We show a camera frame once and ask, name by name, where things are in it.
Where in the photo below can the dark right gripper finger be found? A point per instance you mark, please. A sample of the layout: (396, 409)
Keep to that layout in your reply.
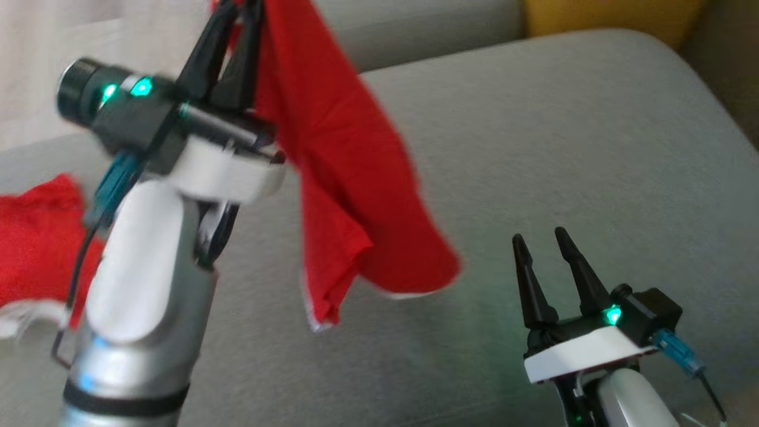
(533, 296)
(584, 284)

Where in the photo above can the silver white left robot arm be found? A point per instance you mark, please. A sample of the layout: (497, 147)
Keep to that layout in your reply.
(142, 284)

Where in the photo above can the red jersey with white sleeves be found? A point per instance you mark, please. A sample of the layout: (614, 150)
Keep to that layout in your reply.
(35, 243)

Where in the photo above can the yellow sofa back cushion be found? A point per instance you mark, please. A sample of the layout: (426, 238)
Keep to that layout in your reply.
(611, 18)

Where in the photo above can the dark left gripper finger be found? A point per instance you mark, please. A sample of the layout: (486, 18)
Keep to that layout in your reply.
(201, 65)
(240, 77)

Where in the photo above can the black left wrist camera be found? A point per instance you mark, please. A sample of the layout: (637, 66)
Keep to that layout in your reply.
(118, 112)

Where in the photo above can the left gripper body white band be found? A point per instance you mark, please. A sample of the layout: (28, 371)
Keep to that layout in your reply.
(225, 172)

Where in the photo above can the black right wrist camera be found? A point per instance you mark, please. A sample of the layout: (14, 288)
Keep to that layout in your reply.
(652, 311)

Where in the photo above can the red shorts with white stripe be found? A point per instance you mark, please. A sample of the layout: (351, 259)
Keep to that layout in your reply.
(344, 154)

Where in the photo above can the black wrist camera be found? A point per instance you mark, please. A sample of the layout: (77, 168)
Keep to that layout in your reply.
(118, 112)
(652, 311)

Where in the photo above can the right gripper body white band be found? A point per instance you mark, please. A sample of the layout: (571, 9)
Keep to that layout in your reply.
(581, 350)

